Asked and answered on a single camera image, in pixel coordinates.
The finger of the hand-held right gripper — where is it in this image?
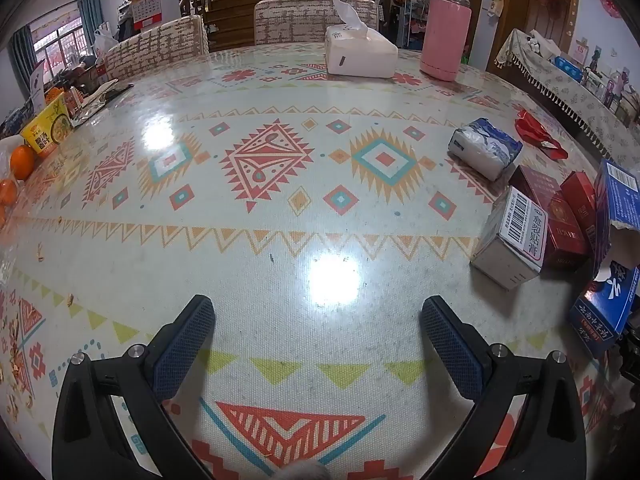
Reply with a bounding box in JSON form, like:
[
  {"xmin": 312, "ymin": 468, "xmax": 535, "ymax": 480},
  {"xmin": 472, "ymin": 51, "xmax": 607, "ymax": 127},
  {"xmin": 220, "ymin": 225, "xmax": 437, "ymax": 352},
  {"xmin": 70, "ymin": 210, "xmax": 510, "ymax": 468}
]
[{"xmin": 619, "ymin": 321, "xmax": 640, "ymax": 396}]

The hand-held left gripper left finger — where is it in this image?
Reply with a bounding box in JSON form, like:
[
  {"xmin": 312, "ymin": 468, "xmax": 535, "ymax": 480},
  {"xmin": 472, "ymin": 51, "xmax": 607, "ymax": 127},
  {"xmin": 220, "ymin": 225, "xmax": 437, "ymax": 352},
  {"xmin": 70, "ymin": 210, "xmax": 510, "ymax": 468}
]
[{"xmin": 51, "ymin": 294, "xmax": 217, "ymax": 480}]

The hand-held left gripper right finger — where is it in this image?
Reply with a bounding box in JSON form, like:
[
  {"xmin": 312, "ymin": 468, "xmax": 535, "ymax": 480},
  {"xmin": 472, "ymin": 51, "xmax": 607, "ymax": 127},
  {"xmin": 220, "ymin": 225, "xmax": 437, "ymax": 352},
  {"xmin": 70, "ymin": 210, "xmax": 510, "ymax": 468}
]
[{"xmin": 420, "ymin": 295, "xmax": 587, "ymax": 480}]

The red gold cigarette box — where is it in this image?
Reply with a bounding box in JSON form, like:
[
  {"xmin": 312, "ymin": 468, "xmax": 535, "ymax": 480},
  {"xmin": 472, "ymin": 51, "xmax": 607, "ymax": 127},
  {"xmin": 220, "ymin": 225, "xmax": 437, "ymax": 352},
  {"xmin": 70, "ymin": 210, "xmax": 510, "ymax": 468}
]
[{"xmin": 542, "ymin": 192, "xmax": 591, "ymax": 271}]

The blue cardboard box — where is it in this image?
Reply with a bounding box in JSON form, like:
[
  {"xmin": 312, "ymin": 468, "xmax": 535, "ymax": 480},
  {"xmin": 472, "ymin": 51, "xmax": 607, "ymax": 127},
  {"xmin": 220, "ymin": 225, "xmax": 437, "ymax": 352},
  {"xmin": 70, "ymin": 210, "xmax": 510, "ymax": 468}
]
[
  {"xmin": 568, "ymin": 260, "xmax": 640, "ymax": 358},
  {"xmin": 594, "ymin": 159, "xmax": 640, "ymax": 266}
]

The white barcode medicine box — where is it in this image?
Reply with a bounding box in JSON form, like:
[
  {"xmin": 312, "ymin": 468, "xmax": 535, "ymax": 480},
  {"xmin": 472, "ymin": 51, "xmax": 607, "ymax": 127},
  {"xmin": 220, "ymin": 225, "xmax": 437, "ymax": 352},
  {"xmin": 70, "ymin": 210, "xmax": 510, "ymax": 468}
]
[{"xmin": 470, "ymin": 186, "xmax": 550, "ymax": 292}]

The maroon cigarette box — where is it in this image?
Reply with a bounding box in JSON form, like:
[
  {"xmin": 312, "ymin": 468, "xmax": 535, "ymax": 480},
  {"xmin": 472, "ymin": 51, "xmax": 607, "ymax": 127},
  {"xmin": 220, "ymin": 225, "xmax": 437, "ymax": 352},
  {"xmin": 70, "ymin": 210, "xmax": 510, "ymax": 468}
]
[{"xmin": 509, "ymin": 164, "xmax": 563, "ymax": 211}]

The blue white tissue pack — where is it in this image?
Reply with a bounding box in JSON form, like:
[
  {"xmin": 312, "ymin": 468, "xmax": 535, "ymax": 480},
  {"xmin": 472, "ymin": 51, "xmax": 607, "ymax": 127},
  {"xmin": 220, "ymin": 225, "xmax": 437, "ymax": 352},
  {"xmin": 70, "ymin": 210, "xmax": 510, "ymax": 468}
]
[{"xmin": 447, "ymin": 118, "xmax": 524, "ymax": 182}]

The crumpled red foil wrapper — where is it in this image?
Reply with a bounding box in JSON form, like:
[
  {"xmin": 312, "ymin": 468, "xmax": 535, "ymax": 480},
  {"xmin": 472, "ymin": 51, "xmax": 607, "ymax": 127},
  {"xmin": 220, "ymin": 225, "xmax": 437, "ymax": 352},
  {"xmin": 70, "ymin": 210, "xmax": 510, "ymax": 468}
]
[{"xmin": 515, "ymin": 108, "xmax": 569, "ymax": 161}]

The yellow instant noodle cup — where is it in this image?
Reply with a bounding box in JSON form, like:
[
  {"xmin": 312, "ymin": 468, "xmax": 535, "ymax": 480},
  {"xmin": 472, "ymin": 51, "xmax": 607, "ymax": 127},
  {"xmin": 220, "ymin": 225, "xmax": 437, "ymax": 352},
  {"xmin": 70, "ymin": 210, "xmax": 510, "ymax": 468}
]
[{"xmin": 20, "ymin": 91, "xmax": 75, "ymax": 158}]

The black foil packet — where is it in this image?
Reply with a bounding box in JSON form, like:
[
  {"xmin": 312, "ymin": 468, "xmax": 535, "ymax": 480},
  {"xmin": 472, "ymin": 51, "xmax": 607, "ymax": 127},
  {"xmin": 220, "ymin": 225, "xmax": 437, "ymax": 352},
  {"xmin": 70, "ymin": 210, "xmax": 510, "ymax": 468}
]
[{"xmin": 72, "ymin": 82, "xmax": 135, "ymax": 128}]

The sideboard with floral cloth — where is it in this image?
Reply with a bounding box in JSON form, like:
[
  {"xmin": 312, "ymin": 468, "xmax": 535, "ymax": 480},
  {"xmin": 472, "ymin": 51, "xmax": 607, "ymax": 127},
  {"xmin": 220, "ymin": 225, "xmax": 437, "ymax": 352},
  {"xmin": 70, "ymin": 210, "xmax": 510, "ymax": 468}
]
[{"xmin": 495, "ymin": 27, "xmax": 640, "ymax": 161}]

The row of bottles and jars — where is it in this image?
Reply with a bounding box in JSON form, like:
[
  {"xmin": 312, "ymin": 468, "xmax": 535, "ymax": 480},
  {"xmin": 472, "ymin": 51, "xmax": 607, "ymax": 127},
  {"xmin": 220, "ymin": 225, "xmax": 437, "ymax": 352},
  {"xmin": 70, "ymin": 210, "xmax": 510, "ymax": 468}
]
[{"xmin": 585, "ymin": 45, "xmax": 640, "ymax": 126}]

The blue packet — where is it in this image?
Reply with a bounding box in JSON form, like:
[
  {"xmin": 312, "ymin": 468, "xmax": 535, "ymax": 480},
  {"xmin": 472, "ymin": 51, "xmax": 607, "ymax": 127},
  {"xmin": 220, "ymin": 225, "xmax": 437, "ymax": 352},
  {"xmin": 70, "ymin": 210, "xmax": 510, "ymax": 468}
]
[{"xmin": 555, "ymin": 55, "xmax": 583, "ymax": 81}]

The beige woven dining chair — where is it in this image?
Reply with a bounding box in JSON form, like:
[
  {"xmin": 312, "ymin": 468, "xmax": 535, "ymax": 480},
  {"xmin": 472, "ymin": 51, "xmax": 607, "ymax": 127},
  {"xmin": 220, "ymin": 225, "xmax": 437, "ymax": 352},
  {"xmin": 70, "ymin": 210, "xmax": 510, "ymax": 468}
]
[
  {"xmin": 103, "ymin": 15, "xmax": 211, "ymax": 82},
  {"xmin": 254, "ymin": 0, "xmax": 379, "ymax": 46}
]

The white tissue box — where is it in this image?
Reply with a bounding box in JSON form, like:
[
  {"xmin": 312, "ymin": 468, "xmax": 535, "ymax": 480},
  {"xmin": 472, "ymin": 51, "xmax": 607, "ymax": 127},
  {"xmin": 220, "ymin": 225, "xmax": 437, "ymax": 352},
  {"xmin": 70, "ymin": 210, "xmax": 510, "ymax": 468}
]
[{"xmin": 324, "ymin": 0, "xmax": 399, "ymax": 79}]

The pink thermos bottle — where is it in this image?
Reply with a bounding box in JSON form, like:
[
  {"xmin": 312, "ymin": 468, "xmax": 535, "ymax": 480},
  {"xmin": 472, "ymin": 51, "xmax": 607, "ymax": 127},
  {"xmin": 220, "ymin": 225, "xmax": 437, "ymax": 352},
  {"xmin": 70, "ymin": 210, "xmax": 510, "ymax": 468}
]
[{"xmin": 419, "ymin": 0, "xmax": 473, "ymax": 82}]

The white plastic bag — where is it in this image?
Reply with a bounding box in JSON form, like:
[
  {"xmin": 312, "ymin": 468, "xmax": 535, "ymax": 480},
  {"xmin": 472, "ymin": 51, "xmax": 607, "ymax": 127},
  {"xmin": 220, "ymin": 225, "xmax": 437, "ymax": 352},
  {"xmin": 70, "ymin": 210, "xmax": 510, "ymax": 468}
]
[{"xmin": 93, "ymin": 22, "xmax": 120, "ymax": 56}]

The metal storage rack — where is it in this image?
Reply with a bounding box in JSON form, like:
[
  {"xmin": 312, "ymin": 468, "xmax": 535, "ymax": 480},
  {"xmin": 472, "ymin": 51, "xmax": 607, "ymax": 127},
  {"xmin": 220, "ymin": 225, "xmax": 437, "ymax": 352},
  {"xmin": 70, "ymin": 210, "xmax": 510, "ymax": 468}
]
[{"xmin": 400, "ymin": 0, "xmax": 426, "ymax": 51}]

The teal curtain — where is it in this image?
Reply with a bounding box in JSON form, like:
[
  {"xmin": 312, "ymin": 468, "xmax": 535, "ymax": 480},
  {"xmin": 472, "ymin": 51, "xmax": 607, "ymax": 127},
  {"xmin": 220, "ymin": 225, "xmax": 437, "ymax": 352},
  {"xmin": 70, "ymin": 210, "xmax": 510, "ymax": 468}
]
[
  {"xmin": 10, "ymin": 25, "xmax": 36, "ymax": 106},
  {"xmin": 77, "ymin": 0, "xmax": 103, "ymax": 56}
]

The window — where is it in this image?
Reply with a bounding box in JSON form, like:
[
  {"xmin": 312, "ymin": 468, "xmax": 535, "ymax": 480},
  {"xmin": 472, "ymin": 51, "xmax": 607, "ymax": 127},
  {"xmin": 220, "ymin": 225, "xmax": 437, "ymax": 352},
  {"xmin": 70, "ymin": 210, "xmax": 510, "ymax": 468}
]
[{"xmin": 30, "ymin": 2, "xmax": 96, "ymax": 68}]

